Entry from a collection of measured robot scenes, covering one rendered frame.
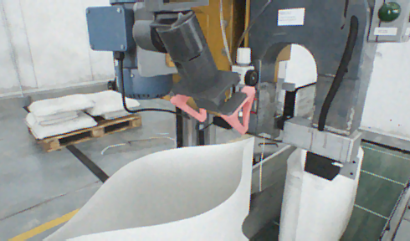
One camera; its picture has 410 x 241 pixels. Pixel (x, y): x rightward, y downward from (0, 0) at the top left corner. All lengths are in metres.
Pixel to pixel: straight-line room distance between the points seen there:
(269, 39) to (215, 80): 0.24
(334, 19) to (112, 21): 0.43
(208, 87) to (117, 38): 0.28
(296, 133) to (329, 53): 0.18
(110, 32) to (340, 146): 0.52
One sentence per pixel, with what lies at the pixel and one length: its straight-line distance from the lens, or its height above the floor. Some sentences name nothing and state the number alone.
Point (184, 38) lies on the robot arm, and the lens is 0.35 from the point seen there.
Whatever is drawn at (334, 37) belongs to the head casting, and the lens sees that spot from 0.54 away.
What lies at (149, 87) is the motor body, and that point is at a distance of 0.67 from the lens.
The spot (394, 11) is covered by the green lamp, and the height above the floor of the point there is 1.29.
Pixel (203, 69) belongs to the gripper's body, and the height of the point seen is 1.20.
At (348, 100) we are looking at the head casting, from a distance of 0.54.
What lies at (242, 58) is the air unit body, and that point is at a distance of 0.58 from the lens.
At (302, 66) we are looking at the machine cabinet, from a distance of 3.60.
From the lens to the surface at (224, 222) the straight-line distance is 0.40.
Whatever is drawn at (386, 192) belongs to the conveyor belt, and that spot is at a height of 0.38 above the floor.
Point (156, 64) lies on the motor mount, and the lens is 0.63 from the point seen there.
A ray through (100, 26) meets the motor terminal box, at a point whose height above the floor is 1.27.
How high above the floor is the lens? 1.26
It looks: 19 degrees down
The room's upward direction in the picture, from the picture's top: straight up
